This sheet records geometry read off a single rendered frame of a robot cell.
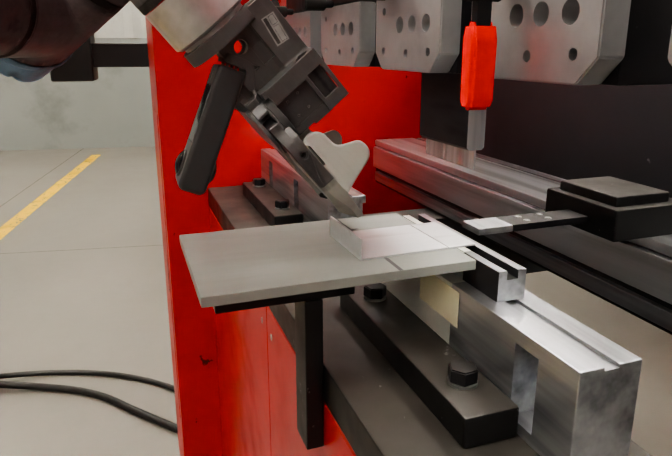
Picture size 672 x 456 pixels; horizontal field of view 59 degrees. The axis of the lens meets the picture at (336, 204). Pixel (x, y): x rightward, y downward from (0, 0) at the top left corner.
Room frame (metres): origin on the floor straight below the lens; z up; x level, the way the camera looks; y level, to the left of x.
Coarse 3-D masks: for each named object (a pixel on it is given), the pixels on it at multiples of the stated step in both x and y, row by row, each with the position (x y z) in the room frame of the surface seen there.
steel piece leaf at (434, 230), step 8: (416, 224) 0.66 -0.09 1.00; (424, 224) 0.66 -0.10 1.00; (432, 224) 0.66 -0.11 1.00; (424, 232) 0.62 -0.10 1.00; (432, 232) 0.62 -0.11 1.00; (440, 232) 0.62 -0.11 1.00; (448, 232) 0.62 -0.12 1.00; (440, 240) 0.60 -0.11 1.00; (448, 240) 0.60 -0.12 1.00; (456, 240) 0.60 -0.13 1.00; (464, 240) 0.60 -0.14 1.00
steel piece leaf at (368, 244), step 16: (336, 224) 0.60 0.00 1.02; (336, 240) 0.60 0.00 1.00; (352, 240) 0.56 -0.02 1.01; (368, 240) 0.60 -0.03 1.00; (384, 240) 0.60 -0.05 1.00; (400, 240) 0.60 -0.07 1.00; (416, 240) 0.60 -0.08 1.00; (432, 240) 0.60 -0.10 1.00; (368, 256) 0.55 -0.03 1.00; (384, 256) 0.55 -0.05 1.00
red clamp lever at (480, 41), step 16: (464, 0) 0.46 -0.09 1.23; (480, 0) 0.46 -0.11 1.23; (496, 0) 0.46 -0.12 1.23; (480, 16) 0.46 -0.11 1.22; (464, 32) 0.46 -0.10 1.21; (480, 32) 0.45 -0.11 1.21; (496, 32) 0.46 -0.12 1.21; (464, 48) 0.46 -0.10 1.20; (480, 48) 0.45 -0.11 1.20; (464, 64) 0.46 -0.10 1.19; (480, 64) 0.45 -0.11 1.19; (464, 80) 0.46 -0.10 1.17; (480, 80) 0.45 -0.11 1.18; (464, 96) 0.46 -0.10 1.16; (480, 96) 0.45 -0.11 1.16
